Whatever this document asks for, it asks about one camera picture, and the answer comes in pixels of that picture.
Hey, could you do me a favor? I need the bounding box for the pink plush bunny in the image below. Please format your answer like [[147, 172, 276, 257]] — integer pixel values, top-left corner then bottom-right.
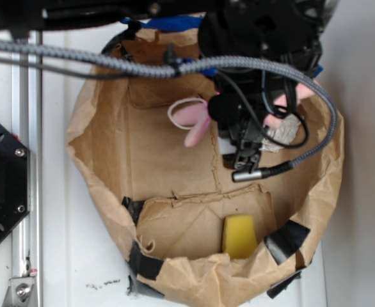
[[167, 84, 315, 148]]

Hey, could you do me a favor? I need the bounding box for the metal corner bracket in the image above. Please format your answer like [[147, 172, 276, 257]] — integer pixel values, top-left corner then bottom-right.
[[2, 277, 38, 307]]

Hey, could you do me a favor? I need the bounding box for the brown paper bag tray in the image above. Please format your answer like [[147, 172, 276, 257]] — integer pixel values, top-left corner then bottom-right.
[[65, 12, 346, 307]]

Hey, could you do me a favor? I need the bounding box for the grey braided cable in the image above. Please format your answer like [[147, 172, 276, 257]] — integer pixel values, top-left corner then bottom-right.
[[0, 38, 339, 183]]

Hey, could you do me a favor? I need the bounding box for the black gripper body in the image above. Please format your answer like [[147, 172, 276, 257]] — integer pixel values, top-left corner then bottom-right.
[[198, 1, 327, 169]]

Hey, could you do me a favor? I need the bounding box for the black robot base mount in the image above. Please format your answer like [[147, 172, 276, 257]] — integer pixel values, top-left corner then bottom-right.
[[0, 124, 29, 243]]

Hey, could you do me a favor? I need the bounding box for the aluminium frame rail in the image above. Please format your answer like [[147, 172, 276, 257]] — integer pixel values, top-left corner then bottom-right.
[[10, 30, 44, 307]]

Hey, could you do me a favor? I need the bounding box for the yellow sponge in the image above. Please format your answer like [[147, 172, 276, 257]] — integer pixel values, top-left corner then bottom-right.
[[222, 214, 258, 260]]

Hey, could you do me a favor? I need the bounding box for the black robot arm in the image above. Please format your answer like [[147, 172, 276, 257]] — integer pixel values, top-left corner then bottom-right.
[[0, 1, 333, 173]]

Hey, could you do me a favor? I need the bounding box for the crumpled white paper ball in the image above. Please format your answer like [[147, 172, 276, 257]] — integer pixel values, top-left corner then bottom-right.
[[261, 114, 301, 153]]

